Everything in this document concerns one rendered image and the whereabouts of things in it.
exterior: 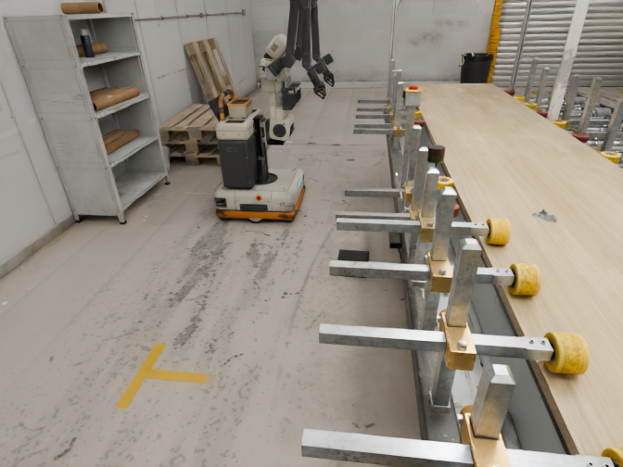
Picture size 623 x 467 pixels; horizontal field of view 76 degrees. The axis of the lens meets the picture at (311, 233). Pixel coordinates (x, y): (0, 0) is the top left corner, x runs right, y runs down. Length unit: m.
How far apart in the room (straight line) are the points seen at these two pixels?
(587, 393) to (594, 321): 0.24
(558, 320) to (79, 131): 3.25
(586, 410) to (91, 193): 3.48
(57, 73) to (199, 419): 2.55
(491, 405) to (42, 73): 3.40
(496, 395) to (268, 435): 1.34
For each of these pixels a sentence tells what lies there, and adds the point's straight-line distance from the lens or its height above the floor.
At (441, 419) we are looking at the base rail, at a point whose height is 0.70.
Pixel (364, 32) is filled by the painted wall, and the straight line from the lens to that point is 9.13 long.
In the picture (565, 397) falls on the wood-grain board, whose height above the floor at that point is 0.90.
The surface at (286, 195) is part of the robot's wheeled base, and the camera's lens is 3.19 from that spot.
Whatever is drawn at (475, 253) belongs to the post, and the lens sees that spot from 0.81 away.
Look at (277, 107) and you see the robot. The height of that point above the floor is 0.90.
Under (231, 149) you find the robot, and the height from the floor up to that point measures 0.62.
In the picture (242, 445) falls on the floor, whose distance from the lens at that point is 1.89.
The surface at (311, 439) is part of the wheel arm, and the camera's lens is 0.72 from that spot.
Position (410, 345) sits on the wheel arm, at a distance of 0.89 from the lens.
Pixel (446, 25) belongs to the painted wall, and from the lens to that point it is 9.24.
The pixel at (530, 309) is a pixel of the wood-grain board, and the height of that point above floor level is 0.90.
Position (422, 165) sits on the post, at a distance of 1.52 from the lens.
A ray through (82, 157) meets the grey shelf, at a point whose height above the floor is 0.58.
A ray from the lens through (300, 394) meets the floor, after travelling 2.00.
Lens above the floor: 1.56
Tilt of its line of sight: 30 degrees down
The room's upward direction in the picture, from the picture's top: 2 degrees counter-clockwise
